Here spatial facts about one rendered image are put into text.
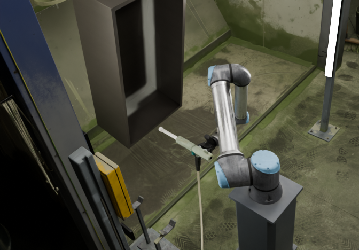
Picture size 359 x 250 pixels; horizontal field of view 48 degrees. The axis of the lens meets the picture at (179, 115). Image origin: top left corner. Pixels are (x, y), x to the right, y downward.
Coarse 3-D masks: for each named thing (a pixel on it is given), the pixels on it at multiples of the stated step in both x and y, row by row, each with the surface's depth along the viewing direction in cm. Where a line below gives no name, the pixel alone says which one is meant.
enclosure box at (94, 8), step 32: (96, 0) 213; (128, 0) 215; (160, 0) 272; (96, 32) 232; (128, 32) 283; (160, 32) 292; (96, 64) 255; (128, 64) 303; (160, 64) 315; (96, 96) 283; (128, 96) 325; (160, 96) 335; (128, 128) 282
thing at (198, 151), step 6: (168, 132) 291; (174, 138) 288; (180, 138) 284; (180, 144) 284; (186, 144) 279; (192, 144) 278; (192, 150) 277; (198, 150) 273; (204, 150) 271; (204, 156) 270; (210, 156) 269; (198, 162) 281; (198, 168) 286
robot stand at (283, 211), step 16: (240, 192) 231; (288, 192) 226; (240, 208) 232; (256, 208) 221; (272, 208) 220; (288, 208) 227; (240, 224) 243; (256, 224) 229; (272, 224) 214; (288, 224) 239; (240, 240) 255; (256, 240) 240; (272, 240) 231; (288, 240) 252
